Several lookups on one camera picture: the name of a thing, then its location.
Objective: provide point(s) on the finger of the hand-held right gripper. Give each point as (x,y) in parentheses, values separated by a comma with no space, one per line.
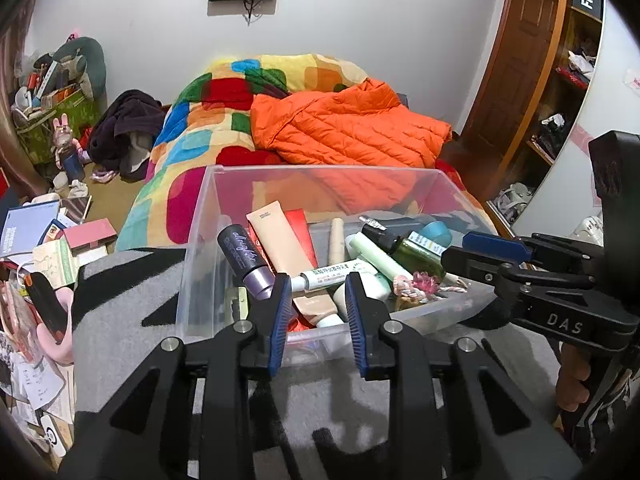
(492,247)
(470,265)

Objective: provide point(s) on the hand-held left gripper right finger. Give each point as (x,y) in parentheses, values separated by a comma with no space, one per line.
(357,325)

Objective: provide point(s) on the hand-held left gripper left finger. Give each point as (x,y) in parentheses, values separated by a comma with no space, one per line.
(280,325)

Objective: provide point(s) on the mint green small bottle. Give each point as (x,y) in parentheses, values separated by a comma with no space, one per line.
(377,286)

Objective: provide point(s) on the green mahjong tile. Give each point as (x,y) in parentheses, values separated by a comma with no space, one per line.
(236,305)

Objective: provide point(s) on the dark green dropper bottle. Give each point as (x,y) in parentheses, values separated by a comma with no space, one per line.
(415,255)

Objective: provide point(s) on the white ointment tube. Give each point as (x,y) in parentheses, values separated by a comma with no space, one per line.
(330,275)

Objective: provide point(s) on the light green tube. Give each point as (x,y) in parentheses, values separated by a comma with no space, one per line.
(375,255)

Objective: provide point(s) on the purple and black spray bottle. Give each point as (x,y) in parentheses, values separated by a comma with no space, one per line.
(245,255)

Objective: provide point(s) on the beige cosmetic tube white cap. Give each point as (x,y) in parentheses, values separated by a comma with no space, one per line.
(280,240)

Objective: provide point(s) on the beige cylinder with red band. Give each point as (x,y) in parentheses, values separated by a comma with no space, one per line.
(337,240)

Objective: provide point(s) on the clear plastic storage bin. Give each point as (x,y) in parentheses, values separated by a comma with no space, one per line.
(200,280)

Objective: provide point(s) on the silver striped tube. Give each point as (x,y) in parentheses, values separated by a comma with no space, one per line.
(374,222)

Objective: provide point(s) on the red paper packet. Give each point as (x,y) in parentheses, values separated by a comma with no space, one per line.
(299,222)

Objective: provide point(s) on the person's right hand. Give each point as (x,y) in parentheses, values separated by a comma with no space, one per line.
(574,380)

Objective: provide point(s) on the white suitcase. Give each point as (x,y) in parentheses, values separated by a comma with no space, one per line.
(587,230)

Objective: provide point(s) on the white sliding wardrobe door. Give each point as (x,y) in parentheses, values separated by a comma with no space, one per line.
(570,195)

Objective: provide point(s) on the grey black striped blanket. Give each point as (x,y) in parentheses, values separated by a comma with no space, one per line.
(125,290)

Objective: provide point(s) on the person's patterned clothing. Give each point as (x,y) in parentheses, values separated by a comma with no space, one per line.
(610,410)

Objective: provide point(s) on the wooden door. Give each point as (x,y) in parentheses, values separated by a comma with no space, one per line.
(515,75)

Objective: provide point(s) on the orange puffer jacket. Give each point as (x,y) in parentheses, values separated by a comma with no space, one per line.
(350,125)

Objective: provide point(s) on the pink flat box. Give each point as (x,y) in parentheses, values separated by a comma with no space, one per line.
(90,234)

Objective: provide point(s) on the colourful patchwork blanket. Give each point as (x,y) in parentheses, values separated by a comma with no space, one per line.
(210,110)

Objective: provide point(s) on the beige printed box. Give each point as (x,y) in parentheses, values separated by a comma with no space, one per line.
(55,265)

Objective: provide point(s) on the dark purple cloth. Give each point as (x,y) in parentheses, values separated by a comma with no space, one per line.
(127,130)

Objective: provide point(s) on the blue book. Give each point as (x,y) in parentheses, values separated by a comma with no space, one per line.
(27,227)

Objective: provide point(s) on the pink rabbit toy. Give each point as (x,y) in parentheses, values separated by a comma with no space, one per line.
(67,145)

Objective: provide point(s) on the green cardboard box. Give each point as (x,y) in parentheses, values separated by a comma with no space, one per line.
(55,130)

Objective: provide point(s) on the grey green neck pillow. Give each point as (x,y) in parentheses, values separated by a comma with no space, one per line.
(92,62)

